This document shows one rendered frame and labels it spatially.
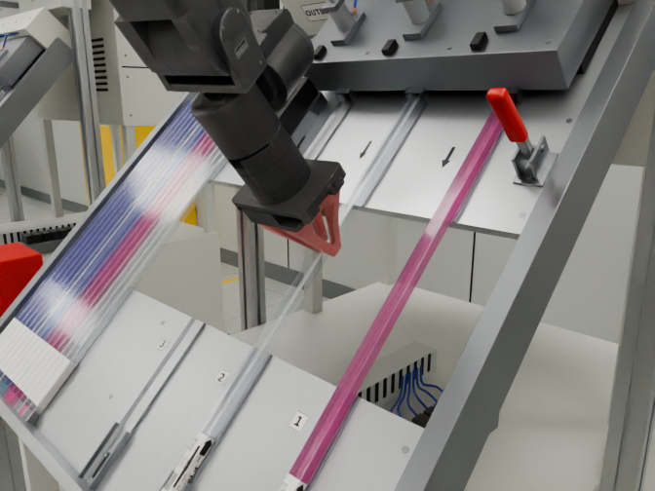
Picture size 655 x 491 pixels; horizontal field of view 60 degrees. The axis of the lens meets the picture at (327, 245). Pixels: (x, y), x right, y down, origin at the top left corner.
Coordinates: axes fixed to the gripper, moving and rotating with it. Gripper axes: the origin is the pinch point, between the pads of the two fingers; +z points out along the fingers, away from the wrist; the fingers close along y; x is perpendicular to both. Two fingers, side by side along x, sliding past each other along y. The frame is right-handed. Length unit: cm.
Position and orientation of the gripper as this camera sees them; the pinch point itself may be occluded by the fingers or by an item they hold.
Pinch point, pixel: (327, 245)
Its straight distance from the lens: 58.1
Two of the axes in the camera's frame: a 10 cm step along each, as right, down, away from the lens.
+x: -5.4, 7.5, -3.8
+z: 4.5, 6.4, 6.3
